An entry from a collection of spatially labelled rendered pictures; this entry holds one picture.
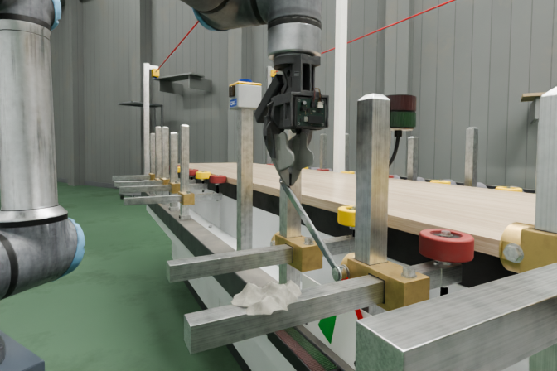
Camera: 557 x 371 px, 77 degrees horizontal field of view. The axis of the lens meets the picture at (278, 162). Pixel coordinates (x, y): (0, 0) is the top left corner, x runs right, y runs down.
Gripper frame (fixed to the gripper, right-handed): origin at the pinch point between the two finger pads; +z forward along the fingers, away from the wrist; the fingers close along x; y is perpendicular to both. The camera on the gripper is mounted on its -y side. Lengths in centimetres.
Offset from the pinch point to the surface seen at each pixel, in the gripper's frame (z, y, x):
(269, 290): 11.6, 16.7, -11.7
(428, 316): 3.2, 41.5, -15.3
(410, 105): -11.8, 15.6, 12.5
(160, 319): 98, -163, 4
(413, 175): 8, -73, 115
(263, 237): 29, -67, 28
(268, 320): 14.6, 18.0, -12.4
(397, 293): 13.9, 20.4, 5.3
